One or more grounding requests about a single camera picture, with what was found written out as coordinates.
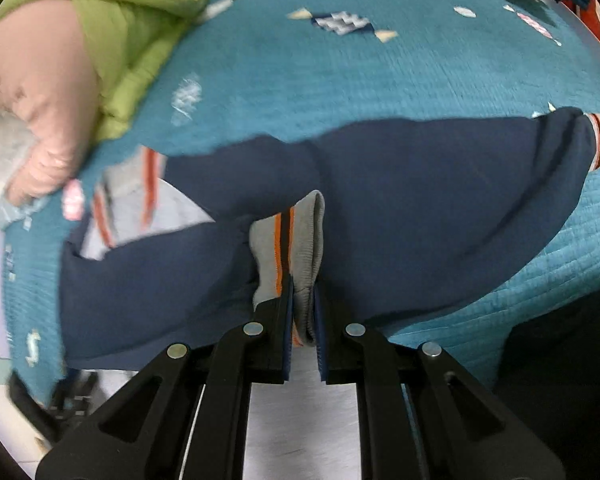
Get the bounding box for navy and grey sweater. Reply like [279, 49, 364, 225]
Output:
[59, 107, 600, 370]

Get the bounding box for teal patterned bed quilt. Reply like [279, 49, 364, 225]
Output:
[3, 0, 600, 405]

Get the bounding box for green and pink folded jacket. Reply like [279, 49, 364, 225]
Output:
[0, 0, 209, 207]

